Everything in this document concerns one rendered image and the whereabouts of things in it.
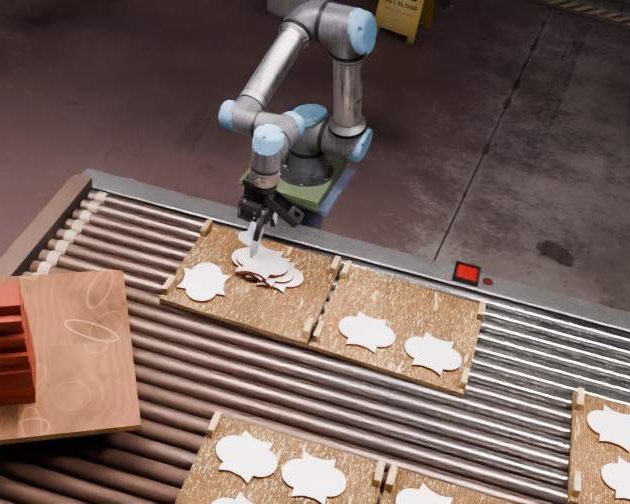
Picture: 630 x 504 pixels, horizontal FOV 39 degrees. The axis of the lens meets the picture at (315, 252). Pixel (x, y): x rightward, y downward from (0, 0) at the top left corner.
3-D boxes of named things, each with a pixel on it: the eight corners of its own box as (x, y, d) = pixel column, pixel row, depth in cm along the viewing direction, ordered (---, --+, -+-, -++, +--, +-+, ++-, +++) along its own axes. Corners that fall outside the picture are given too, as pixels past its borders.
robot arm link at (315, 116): (298, 131, 292) (300, 95, 284) (335, 142, 289) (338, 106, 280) (281, 148, 284) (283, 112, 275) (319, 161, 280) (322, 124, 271)
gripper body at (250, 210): (247, 204, 239) (251, 168, 232) (277, 214, 238) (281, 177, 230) (236, 220, 234) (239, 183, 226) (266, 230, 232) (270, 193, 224)
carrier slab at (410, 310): (345, 267, 255) (346, 263, 254) (484, 309, 249) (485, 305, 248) (308, 348, 229) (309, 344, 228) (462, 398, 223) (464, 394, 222)
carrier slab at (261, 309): (207, 226, 261) (208, 222, 260) (340, 265, 256) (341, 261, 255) (158, 302, 235) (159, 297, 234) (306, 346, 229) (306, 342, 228)
